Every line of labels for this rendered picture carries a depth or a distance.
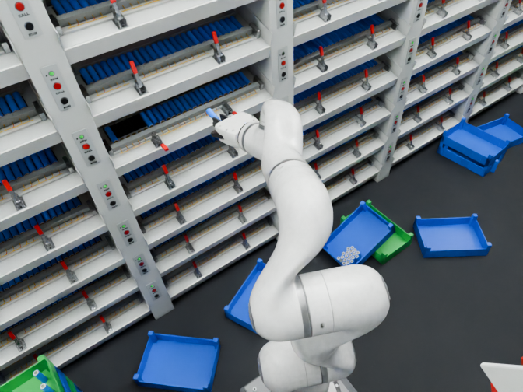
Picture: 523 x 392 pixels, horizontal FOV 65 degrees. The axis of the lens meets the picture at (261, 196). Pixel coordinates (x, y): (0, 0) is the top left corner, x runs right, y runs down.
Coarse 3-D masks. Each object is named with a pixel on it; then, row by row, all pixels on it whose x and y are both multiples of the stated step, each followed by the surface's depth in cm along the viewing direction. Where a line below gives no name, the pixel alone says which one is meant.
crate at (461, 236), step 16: (416, 224) 208; (432, 224) 213; (448, 224) 213; (464, 224) 212; (432, 240) 207; (448, 240) 206; (464, 240) 205; (480, 240) 204; (432, 256) 199; (448, 256) 200; (464, 256) 200
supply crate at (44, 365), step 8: (40, 360) 127; (48, 360) 130; (32, 368) 128; (40, 368) 131; (48, 368) 131; (16, 376) 126; (24, 376) 128; (32, 376) 131; (48, 376) 131; (56, 376) 128; (8, 384) 126; (16, 384) 128; (24, 384) 130; (32, 384) 129; (40, 384) 129; (48, 384) 129; (56, 384) 124
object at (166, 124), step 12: (252, 84) 148; (228, 96) 144; (240, 96) 146; (204, 108) 140; (216, 108) 142; (168, 120) 136; (180, 120) 137; (144, 132) 132; (156, 132) 135; (168, 132) 135; (120, 144) 129; (132, 144) 131
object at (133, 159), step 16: (256, 80) 149; (256, 96) 148; (272, 96) 149; (256, 112) 150; (144, 128) 136; (192, 128) 138; (208, 128) 140; (144, 144) 133; (176, 144) 136; (112, 160) 123; (128, 160) 129; (144, 160) 133
